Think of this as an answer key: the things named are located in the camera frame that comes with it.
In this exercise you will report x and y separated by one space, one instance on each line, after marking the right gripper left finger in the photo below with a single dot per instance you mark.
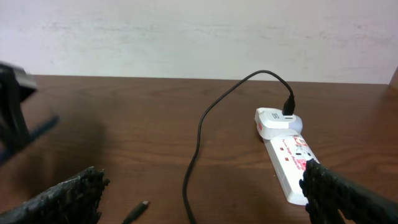
75 200

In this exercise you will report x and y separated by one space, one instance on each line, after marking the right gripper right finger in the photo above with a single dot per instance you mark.
334 199

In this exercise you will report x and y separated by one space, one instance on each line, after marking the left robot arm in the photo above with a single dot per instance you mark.
16 87

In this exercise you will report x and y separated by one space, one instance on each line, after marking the white USB charger plug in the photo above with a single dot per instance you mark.
271 123

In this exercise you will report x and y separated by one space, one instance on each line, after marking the white power strip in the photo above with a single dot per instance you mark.
289 155

